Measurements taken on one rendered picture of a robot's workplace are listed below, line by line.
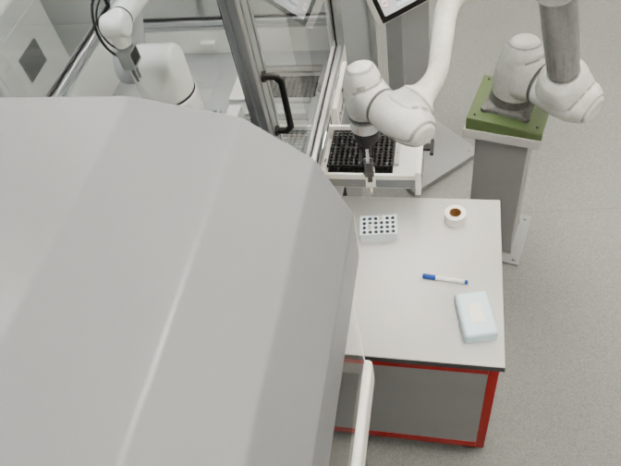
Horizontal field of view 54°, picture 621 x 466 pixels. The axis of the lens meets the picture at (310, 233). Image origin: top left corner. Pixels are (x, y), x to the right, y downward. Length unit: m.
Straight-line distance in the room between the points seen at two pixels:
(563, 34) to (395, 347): 1.01
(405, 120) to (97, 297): 0.94
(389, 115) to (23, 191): 0.90
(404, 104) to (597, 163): 2.01
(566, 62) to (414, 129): 0.68
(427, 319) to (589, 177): 1.70
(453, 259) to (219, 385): 1.31
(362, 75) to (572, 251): 1.70
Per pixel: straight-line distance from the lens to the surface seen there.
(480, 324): 1.81
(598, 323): 2.84
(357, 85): 1.60
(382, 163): 2.07
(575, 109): 2.19
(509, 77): 2.29
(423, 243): 2.02
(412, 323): 1.85
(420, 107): 1.55
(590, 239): 3.09
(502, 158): 2.51
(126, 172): 0.94
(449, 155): 3.33
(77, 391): 0.77
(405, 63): 2.97
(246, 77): 1.40
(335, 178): 2.08
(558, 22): 1.90
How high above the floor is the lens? 2.36
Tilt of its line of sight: 50 degrees down
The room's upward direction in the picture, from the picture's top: 13 degrees counter-clockwise
